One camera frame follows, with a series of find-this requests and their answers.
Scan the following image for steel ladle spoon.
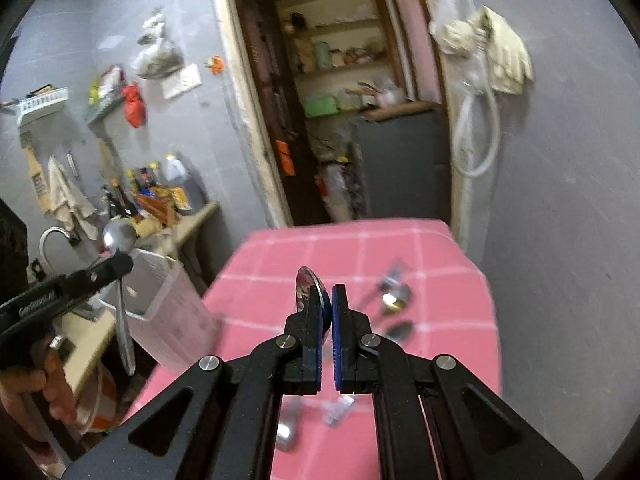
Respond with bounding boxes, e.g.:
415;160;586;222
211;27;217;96
102;217;137;376

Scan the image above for steel knife black tip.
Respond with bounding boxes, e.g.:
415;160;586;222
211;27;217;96
276;396;303;453

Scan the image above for white perforated utensil holder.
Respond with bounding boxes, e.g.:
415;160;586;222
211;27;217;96
122;249;219;375

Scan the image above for small steel spoon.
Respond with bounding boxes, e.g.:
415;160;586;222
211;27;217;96
295;266;332;344

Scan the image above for steel table knife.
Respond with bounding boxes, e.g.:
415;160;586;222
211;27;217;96
384;321;414;346

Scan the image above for gold spoon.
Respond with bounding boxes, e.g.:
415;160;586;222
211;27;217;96
352;283;412;318

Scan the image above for steel fork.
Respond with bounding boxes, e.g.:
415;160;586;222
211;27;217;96
378;259;407;292

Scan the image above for steel kitchen faucet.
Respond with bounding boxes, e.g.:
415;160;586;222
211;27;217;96
38;226;76;275

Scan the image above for person's left hand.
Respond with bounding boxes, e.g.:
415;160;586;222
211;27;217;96
1;351;77;441

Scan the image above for beige hanging cloth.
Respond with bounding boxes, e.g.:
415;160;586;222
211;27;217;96
48;155;99;240

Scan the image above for dark sauce bottle yellow label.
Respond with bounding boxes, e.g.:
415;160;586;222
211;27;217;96
110;178;138;220

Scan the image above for wooden grater board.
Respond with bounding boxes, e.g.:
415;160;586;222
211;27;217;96
24;146;51;214

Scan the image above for pink checked tablecloth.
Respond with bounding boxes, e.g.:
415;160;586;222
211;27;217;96
119;216;504;480

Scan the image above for red plastic bag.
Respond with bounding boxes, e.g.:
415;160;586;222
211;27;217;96
122;81;145;129

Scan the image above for clear bag dried goods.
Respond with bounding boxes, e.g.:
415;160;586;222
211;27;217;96
131;9;183;79

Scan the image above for dark grey cabinet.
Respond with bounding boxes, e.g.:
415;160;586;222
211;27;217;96
355;110;451;223

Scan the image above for green box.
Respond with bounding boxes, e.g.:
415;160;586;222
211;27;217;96
304;96;340;118

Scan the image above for wooden shelf unit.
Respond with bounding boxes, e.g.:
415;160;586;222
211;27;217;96
276;0;406;114

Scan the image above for pot on cabinet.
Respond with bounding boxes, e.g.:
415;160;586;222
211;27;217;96
345;81;407;108

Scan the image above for cream rubber gloves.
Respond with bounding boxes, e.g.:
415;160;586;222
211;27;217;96
430;6;534;96

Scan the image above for grey wall shelf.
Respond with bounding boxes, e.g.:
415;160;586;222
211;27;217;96
85;89;125;125

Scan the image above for white wall rack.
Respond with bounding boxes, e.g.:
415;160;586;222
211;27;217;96
16;88;68;128

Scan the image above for white wall socket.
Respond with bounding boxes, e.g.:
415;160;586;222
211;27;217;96
160;63;202;100

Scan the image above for orange wall plug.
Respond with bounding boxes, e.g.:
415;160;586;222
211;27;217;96
205;55;224;75

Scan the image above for white hose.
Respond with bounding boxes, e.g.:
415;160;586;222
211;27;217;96
451;54;501;179

